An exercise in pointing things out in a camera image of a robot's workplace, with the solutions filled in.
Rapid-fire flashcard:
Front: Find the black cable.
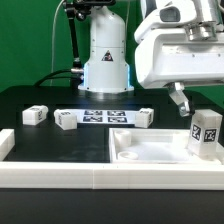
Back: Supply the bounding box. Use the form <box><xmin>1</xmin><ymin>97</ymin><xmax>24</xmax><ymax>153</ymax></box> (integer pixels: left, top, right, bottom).
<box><xmin>33</xmin><ymin>68</ymin><xmax>81</xmax><ymax>88</ymax></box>

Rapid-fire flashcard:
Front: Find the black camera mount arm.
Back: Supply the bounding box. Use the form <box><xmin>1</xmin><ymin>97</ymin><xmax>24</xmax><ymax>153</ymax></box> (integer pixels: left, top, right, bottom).
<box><xmin>63</xmin><ymin>0</ymin><xmax>116</xmax><ymax>68</ymax></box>

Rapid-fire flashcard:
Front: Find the white cable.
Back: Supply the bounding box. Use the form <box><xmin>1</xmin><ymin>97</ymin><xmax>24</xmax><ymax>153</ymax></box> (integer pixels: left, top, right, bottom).
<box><xmin>49</xmin><ymin>0</ymin><xmax>66</xmax><ymax>87</ymax></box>

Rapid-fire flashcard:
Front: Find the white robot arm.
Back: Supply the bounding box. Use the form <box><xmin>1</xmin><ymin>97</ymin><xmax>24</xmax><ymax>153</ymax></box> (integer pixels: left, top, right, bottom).
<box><xmin>80</xmin><ymin>0</ymin><xmax>224</xmax><ymax>116</ymax></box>

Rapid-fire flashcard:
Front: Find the white U-shaped fence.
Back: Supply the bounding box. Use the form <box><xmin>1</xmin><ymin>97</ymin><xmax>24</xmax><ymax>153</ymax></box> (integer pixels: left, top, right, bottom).
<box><xmin>0</xmin><ymin>129</ymin><xmax>224</xmax><ymax>190</ymax></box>

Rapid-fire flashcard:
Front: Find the AprilTag marker sheet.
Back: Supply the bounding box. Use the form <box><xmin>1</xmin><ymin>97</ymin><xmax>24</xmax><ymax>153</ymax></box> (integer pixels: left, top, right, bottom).
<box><xmin>70</xmin><ymin>109</ymin><xmax>136</xmax><ymax>124</ymax></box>

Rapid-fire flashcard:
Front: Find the white square tabletop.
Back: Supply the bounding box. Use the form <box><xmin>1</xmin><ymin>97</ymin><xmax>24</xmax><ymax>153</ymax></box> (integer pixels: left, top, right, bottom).
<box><xmin>109</xmin><ymin>128</ymin><xmax>222</xmax><ymax>165</ymax></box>

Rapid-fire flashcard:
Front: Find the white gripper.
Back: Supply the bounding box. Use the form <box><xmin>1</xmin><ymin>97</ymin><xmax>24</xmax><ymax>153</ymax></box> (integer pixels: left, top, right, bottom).
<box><xmin>134</xmin><ymin>6</ymin><xmax>224</xmax><ymax>117</ymax></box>

